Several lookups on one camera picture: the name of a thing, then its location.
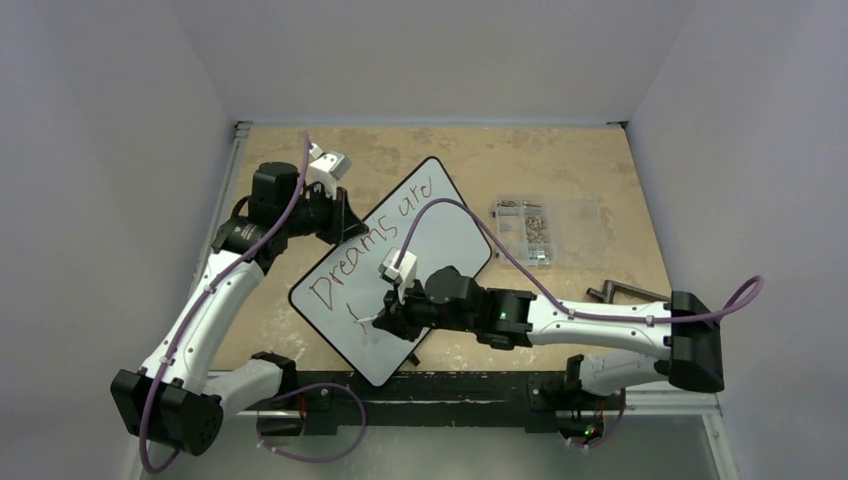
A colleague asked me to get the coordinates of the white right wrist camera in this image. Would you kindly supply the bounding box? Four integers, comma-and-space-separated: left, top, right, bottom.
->
378, 249, 417, 304

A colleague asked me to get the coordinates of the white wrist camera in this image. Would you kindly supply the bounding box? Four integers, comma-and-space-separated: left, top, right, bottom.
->
307, 143, 352, 194
378, 249, 417, 304

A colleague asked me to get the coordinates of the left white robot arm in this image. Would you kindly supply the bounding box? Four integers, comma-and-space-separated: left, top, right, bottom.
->
110, 157, 369, 473

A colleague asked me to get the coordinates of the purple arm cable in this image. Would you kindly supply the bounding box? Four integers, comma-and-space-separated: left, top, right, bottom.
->
396, 197, 766, 452
137, 130, 368, 476

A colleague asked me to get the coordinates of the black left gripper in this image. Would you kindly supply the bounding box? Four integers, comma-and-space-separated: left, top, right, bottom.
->
280, 181, 367, 245

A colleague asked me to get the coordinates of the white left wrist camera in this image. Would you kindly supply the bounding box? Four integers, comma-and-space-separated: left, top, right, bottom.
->
307, 143, 352, 194

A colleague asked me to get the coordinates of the white whiteboard black frame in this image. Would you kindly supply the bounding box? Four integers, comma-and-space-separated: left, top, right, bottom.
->
289, 157, 493, 386

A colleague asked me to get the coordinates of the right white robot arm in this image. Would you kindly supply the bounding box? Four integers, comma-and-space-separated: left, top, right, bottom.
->
370, 266, 725, 407

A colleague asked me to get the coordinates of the clear plastic screw organizer box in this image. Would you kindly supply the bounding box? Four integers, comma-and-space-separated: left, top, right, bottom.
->
491, 194, 610, 269

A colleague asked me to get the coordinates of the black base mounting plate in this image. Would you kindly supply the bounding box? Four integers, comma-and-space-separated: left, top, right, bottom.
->
248, 371, 626, 436

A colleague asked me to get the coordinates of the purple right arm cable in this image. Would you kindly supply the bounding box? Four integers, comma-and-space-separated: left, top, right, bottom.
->
396, 197, 766, 452

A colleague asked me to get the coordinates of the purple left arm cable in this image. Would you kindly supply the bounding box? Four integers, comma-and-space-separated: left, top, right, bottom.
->
137, 130, 368, 476

